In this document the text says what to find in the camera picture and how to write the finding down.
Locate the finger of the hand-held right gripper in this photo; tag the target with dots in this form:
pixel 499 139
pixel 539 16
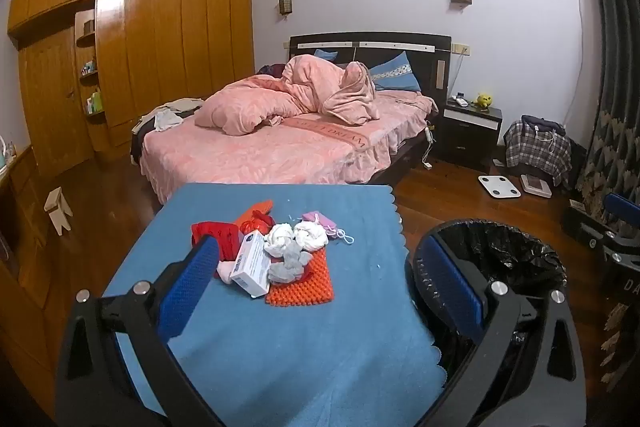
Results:
pixel 625 212
pixel 595 232

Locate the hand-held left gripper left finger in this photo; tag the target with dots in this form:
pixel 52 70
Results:
pixel 192 287

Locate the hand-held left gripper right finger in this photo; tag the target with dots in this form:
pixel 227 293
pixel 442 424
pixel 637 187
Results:
pixel 450 292

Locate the pale pink tissue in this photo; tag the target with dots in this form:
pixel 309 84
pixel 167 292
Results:
pixel 226 272

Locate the red cloth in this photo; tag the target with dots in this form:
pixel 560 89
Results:
pixel 215 232

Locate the white medicine box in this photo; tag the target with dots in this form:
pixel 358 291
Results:
pixel 250 267

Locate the black bin with black bag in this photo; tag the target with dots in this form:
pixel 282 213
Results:
pixel 500 252

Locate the red shiny wrapper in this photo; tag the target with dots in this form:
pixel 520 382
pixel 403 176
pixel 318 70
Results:
pixel 259 222

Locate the grey tissue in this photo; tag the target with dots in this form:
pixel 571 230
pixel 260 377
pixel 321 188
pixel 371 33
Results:
pixel 287 267

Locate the white tissue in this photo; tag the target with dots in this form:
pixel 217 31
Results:
pixel 279 239
pixel 310 237

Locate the long orange foam net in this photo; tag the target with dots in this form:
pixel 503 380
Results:
pixel 260 207

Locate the wide orange foam net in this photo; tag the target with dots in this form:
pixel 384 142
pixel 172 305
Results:
pixel 310 289

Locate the white paper box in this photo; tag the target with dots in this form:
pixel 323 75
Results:
pixel 577 205

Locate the pink bathroom scale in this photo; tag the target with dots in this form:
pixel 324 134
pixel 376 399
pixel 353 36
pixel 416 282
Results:
pixel 536 186

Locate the plaid cloth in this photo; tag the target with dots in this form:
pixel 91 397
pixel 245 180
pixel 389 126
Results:
pixel 537 152

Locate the white bathroom scale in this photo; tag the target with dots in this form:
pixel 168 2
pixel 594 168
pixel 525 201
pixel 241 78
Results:
pixel 499 187

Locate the dark jacket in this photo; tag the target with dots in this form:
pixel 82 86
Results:
pixel 542 124

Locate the blue table cloth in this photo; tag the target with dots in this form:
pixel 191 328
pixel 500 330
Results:
pixel 300 357

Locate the patterned dark curtain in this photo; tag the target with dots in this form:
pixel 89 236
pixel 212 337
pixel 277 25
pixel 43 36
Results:
pixel 615 57

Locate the pink bed sheet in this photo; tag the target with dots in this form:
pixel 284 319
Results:
pixel 260 147

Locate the dark nightstand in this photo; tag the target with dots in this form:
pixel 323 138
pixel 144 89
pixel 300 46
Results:
pixel 465 137

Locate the white wooden stool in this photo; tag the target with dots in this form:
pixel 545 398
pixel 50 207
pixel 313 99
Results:
pixel 57 207

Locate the dark cloth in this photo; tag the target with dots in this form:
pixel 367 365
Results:
pixel 140 137

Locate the wooden side cabinet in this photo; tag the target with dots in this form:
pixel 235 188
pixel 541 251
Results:
pixel 30 257

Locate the white garment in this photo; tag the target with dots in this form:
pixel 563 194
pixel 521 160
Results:
pixel 167 121

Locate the yellow plush toy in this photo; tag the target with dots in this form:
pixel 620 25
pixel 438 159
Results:
pixel 482 99

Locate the beige garment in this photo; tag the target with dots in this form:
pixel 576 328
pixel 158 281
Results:
pixel 177 103

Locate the pink quilt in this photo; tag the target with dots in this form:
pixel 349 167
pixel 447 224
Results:
pixel 240 102

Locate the green bottle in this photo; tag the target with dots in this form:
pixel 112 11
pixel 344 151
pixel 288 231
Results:
pixel 96 99

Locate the pink fleece blanket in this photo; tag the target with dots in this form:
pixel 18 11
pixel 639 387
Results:
pixel 350 99

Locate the large blue pillow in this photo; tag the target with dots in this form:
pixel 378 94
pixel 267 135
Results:
pixel 395 74

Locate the wooden door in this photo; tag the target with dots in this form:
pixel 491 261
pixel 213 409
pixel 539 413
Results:
pixel 50 107

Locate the maroon cloth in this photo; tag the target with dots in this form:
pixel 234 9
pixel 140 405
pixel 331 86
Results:
pixel 270 69

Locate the light blue kettle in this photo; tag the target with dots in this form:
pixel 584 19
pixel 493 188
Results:
pixel 3 154

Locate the small bottles on shelf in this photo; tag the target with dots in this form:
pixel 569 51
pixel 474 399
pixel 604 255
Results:
pixel 89 68

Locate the dark wooden bed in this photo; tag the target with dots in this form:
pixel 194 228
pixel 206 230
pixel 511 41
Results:
pixel 400 44

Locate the wooden wardrobe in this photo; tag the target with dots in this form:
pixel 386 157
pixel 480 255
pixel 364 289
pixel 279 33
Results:
pixel 165 32

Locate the small blue pillow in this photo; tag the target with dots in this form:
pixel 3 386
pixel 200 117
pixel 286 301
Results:
pixel 326 55

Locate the small brown box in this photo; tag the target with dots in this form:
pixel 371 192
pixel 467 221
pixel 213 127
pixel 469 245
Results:
pixel 89 26

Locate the wall socket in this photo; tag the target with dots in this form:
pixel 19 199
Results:
pixel 460 49

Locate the small wall lamp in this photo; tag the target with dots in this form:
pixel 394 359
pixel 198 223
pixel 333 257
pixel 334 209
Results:
pixel 285 6

